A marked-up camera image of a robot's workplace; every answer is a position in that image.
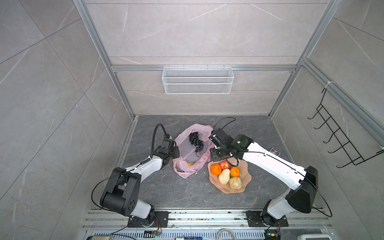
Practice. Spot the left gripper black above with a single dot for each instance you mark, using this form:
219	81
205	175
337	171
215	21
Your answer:
176	149

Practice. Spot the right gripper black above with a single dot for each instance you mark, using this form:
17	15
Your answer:
215	158

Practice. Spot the pink plastic bag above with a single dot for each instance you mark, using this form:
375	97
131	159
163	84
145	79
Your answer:
187	151

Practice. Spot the red fake strawberry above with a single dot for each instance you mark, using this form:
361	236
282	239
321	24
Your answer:
225	165

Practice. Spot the orange fake fruit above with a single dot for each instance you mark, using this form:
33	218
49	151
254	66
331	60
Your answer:
215	169
235	172

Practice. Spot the dark fake grape bunch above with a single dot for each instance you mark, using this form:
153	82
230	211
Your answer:
195	141

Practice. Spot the beige fake fruit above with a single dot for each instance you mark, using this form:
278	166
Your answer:
224	177
235	183

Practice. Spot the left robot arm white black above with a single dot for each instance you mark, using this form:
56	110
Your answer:
121	192

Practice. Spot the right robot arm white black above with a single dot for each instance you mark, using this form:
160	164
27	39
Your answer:
302	182

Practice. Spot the small printed card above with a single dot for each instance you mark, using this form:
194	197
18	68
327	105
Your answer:
273	151

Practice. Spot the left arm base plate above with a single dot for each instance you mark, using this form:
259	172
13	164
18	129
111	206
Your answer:
155	219

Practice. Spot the white wire mesh basket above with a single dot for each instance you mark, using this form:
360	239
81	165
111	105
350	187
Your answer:
197	80

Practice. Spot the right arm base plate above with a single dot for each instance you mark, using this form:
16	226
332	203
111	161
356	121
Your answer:
263	219

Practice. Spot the black wire hook rack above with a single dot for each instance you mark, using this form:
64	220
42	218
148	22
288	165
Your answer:
344	143

